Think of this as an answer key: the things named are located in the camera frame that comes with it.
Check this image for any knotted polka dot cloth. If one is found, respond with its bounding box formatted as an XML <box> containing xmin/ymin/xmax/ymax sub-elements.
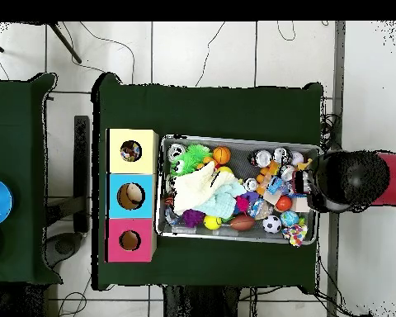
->
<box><xmin>281</xmin><ymin>223</ymin><xmax>309</xmax><ymax>248</ymax></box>

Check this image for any cream yellow cloth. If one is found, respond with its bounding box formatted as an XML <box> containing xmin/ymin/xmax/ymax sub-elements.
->
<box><xmin>172</xmin><ymin>161</ymin><xmax>240</xmax><ymax>215</ymax></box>

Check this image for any silver mesh bin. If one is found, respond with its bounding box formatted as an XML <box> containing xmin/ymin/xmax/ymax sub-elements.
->
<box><xmin>155</xmin><ymin>134</ymin><xmax>322</xmax><ymax>246</ymax></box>

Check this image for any wooden three-hole box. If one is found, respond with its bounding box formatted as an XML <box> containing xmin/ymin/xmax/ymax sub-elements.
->
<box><xmin>105</xmin><ymin>128</ymin><xmax>160</xmax><ymax>263</ymax></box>

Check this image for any blue globe ball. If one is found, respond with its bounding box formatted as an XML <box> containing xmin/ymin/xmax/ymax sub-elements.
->
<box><xmin>280</xmin><ymin>210</ymin><xmax>300</xmax><ymax>228</ymax></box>

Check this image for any black white soccer ball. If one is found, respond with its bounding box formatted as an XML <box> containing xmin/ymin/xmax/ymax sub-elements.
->
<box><xmin>262</xmin><ymin>215</ymin><xmax>282</xmax><ymax>234</ymax></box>

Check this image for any brown toy football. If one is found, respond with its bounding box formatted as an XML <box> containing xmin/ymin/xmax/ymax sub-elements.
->
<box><xmin>229</xmin><ymin>215</ymin><xmax>256</xmax><ymax>232</ymax></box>

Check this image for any light blue cloth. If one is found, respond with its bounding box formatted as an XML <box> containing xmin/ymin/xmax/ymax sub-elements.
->
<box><xmin>194</xmin><ymin>181</ymin><xmax>247</xmax><ymax>220</ymax></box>

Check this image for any orange toy basketball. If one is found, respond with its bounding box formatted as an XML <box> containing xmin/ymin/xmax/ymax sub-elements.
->
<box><xmin>212</xmin><ymin>145</ymin><xmax>232</xmax><ymax>165</ymax></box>

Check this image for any yellow smiley ball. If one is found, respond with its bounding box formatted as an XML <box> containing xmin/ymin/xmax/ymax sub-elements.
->
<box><xmin>203</xmin><ymin>215</ymin><xmax>223</xmax><ymax>231</ymax></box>

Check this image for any green spiky puffer toy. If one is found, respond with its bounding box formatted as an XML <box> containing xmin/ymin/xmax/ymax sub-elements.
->
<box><xmin>168</xmin><ymin>144</ymin><xmax>213</xmax><ymax>177</ymax></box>

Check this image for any black standing panel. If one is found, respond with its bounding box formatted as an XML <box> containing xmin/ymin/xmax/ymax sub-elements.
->
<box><xmin>73</xmin><ymin>115</ymin><xmax>91</xmax><ymax>234</ymax></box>

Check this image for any grey round floor stand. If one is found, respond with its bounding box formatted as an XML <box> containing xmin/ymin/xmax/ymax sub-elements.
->
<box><xmin>45</xmin><ymin>232</ymin><xmax>83</xmax><ymax>267</ymax></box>

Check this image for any long black tripod leg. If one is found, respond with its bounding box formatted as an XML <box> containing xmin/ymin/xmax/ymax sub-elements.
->
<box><xmin>47</xmin><ymin>21</ymin><xmax>83</xmax><ymax>64</ymax></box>

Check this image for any dark green side tablecloth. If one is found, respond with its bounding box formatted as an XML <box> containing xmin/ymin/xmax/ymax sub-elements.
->
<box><xmin>0</xmin><ymin>72</ymin><xmax>64</xmax><ymax>286</ymax></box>

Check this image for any black cable bundle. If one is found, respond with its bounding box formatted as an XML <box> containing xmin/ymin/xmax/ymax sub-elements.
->
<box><xmin>318</xmin><ymin>113</ymin><xmax>345</xmax><ymax>153</ymax></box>

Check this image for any thin black floor cable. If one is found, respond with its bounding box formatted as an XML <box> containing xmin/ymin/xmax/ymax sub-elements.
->
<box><xmin>194</xmin><ymin>21</ymin><xmax>226</xmax><ymax>88</ymax></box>
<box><xmin>62</xmin><ymin>21</ymin><xmax>136</xmax><ymax>83</ymax></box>

